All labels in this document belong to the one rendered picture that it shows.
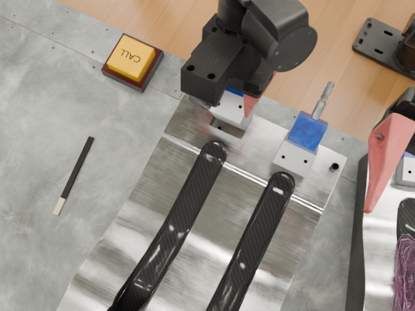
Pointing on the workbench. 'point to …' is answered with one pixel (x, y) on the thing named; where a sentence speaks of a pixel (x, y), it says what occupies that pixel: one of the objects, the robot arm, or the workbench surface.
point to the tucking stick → (73, 176)
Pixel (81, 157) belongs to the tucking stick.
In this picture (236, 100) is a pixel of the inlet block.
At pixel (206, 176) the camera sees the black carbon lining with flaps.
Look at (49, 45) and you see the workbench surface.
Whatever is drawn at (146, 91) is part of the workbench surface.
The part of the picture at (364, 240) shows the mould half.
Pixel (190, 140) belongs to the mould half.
